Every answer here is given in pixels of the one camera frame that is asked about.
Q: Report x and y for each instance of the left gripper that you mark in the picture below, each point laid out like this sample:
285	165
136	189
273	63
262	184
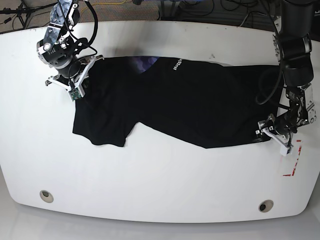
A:
280	129

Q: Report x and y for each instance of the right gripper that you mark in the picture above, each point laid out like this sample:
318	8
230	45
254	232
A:
76	75

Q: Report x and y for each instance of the black graphic T-shirt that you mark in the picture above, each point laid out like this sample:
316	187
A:
201	103

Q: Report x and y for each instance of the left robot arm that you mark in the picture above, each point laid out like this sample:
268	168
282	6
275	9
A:
293	47

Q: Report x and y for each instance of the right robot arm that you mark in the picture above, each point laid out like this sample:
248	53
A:
72	57

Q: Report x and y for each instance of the red tape rectangle marking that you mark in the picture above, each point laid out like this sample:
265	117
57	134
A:
289	162

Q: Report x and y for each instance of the black tripod stand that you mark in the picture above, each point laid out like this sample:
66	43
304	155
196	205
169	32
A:
24	12

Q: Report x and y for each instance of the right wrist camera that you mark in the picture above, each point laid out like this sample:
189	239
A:
75	94

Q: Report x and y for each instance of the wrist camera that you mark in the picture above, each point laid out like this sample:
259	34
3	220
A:
285	149
75	94

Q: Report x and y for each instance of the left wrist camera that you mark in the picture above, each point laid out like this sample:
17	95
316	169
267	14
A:
285	149

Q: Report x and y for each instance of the right table cable grommet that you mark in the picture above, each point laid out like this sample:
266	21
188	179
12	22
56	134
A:
266	206

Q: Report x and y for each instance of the table cable grommet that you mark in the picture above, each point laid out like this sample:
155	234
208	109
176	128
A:
266	206
46	196

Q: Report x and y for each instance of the left table cable grommet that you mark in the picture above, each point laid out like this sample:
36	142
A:
46	196

